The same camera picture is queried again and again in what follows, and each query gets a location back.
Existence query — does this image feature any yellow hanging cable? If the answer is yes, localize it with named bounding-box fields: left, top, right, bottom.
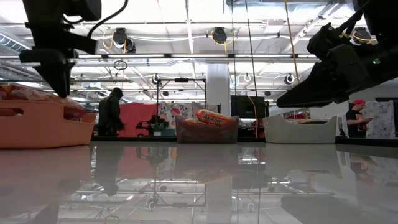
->
left=248, top=95, right=259, bottom=138

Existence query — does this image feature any small green potted plant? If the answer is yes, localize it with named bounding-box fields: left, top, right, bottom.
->
left=150, top=119, right=169, bottom=136

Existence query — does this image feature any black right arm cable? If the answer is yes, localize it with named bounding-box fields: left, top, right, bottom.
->
left=340, top=2, right=371, bottom=40

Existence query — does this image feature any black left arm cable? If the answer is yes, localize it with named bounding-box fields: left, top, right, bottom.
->
left=86, top=0, right=129, bottom=39

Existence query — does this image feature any grey horizontal ceiling pipe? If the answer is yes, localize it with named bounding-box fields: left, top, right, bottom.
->
left=70, top=78, right=134, bottom=83

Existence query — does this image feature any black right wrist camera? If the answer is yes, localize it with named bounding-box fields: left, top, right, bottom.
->
left=307, top=23, right=349, bottom=62

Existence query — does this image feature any red Maruchan noodle packet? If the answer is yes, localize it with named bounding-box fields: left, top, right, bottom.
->
left=63, top=106, right=88, bottom=122
left=0, top=83, right=85, bottom=110

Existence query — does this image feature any orange-red partition curtain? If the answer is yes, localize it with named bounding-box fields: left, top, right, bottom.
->
left=119, top=102, right=158, bottom=137

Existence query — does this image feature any silver ventilation duct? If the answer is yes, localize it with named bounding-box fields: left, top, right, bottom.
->
left=0, top=32, right=32, bottom=52

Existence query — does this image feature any black ceiling spotlight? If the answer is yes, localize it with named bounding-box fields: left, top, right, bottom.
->
left=125, top=37, right=137, bottom=54

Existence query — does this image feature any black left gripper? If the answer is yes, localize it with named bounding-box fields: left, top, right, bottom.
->
left=19, top=0, right=77, bottom=98

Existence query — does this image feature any white plastic bin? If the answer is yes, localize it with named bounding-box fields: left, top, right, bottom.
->
left=262, top=114, right=338, bottom=144

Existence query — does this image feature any black monitor screen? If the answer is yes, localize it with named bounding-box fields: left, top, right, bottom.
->
left=230, top=95, right=270, bottom=119

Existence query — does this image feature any black metal frame stand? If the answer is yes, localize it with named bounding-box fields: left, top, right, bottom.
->
left=155, top=77, right=207, bottom=124

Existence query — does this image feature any dark grey plastic bin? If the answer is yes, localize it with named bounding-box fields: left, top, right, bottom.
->
left=174, top=114, right=241, bottom=144

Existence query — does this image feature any person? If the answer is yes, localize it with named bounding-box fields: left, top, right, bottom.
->
left=345, top=99, right=374, bottom=139
left=97, top=87, right=126, bottom=137

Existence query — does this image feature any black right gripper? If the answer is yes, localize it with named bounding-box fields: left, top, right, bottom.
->
left=276, top=40, right=398, bottom=108

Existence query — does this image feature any black hanging cord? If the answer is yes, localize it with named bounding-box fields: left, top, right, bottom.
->
left=244, top=0, right=257, bottom=94
left=231, top=0, right=237, bottom=97

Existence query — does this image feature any black ceiling cable reel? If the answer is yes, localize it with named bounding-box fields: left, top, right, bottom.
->
left=351, top=27, right=377, bottom=45
left=112, top=27, right=128, bottom=48
left=212, top=27, right=228, bottom=45

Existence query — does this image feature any floral patterned cloth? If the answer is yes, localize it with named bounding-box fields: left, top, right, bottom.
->
left=362, top=100, right=396, bottom=139
left=157, top=101, right=195, bottom=129

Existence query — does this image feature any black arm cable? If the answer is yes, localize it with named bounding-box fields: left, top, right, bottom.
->
left=86, top=0, right=129, bottom=39
left=340, top=2, right=371, bottom=40

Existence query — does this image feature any orange plastic bin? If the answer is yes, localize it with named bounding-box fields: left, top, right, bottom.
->
left=0, top=99, right=98, bottom=149

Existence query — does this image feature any yellow hanging cord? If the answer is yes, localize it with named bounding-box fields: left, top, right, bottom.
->
left=284, top=0, right=309, bottom=119

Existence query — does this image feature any white round pillar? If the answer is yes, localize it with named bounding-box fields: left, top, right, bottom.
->
left=206, top=63, right=231, bottom=118

